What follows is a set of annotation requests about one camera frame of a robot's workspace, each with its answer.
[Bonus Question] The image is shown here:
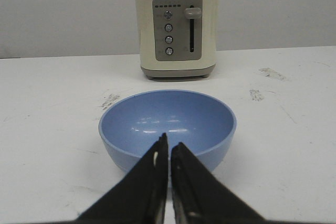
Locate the cream two-slot toaster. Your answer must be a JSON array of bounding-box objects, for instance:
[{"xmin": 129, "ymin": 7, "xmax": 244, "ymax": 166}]
[{"xmin": 135, "ymin": 0, "xmax": 218, "ymax": 79}]

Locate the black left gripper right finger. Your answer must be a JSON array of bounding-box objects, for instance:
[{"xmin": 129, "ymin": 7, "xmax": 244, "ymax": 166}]
[{"xmin": 171, "ymin": 143, "xmax": 266, "ymax": 222}]

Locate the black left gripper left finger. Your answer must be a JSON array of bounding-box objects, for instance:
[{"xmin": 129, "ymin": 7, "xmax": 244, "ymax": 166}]
[{"xmin": 76, "ymin": 133, "xmax": 168, "ymax": 222}]

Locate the blue plastic bowl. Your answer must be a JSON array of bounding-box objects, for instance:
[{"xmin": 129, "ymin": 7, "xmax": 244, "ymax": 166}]
[{"xmin": 98, "ymin": 90, "xmax": 237, "ymax": 173}]

